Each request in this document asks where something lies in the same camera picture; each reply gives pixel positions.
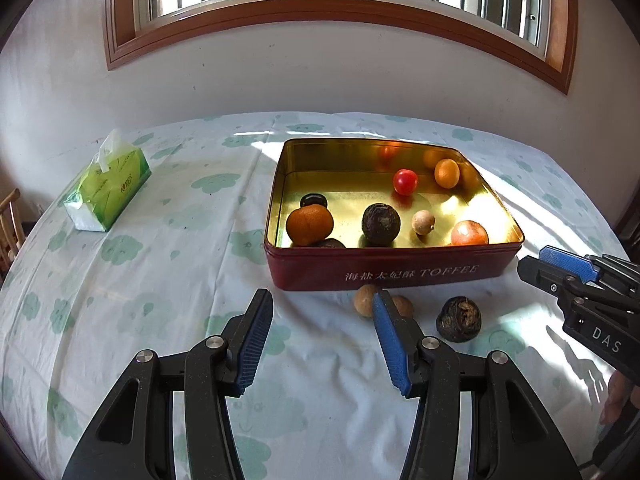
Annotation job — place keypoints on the white green cloud-print tablecloth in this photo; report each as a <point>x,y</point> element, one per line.
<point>150,285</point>

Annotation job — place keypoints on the mandarin orange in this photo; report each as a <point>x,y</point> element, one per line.
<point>310,224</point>

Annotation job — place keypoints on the orange kumquat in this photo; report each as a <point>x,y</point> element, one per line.
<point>446,173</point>

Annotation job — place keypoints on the red and gold tin box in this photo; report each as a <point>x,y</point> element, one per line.
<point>310,272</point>

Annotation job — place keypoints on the reddish orange round fruit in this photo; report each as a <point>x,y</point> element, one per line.
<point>469,234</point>

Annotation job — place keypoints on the red cherry tomato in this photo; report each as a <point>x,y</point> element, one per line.
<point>405,181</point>

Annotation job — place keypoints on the dark wooden furniture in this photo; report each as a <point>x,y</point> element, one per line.
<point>631,230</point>

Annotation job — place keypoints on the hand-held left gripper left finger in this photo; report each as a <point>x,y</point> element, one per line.
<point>252,345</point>

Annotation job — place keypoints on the small pale brown longan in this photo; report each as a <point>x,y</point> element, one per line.
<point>423,222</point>

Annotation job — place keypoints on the rough dark water chestnut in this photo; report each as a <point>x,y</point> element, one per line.
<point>459,320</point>

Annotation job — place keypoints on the large dark water chestnut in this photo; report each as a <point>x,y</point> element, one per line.
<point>381,223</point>

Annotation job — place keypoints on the green tissue pack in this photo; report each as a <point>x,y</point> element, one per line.
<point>110,190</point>

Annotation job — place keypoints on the brown wooden window frame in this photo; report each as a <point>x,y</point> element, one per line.
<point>120,35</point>

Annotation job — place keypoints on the person's right hand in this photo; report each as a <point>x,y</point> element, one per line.
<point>617,400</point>

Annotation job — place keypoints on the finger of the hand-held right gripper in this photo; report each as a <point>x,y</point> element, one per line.
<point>542,277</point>
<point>570,263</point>

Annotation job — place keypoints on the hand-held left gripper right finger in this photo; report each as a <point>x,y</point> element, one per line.
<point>390,345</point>

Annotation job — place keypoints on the wooden chair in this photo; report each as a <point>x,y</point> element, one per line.
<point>9,220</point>

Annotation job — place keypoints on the smooth dark water chestnut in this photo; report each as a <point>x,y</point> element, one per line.
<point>314,200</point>

